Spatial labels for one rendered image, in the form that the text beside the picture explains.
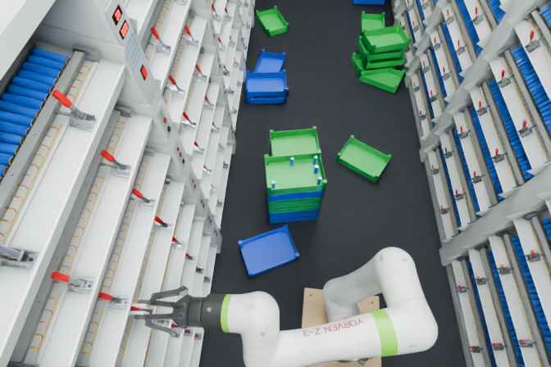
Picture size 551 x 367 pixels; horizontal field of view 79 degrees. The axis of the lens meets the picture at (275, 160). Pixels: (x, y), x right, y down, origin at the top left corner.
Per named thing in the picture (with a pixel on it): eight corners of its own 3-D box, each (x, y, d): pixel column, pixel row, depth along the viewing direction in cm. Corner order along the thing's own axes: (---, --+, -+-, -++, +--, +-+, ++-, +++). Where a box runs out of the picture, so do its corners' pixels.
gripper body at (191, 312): (208, 331, 91) (176, 329, 92) (213, 297, 95) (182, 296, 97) (198, 328, 85) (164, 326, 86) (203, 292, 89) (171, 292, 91)
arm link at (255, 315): (280, 283, 90) (273, 311, 80) (284, 321, 93) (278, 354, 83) (229, 282, 93) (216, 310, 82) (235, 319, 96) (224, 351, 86)
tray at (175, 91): (205, 28, 149) (211, 1, 138) (175, 138, 117) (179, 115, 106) (158, 12, 144) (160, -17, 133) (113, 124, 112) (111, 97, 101)
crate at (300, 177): (319, 157, 186) (320, 149, 179) (325, 190, 175) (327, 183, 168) (264, 162, 184) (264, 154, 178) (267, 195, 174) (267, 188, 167)
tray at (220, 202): (230, 147, 229) (235, 137, 218) (217, 233, 197) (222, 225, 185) (201, 141, 224) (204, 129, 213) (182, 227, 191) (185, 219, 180)
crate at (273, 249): (286, 228, 206) (286, 224, 199) (298, 259, 196) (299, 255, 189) (239, 245, 200) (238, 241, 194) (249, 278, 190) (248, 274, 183)
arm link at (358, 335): (364, 303, 98) (380, 331, 87) (365, 335, 101) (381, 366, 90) (239, 324, 94) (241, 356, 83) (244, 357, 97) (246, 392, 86)
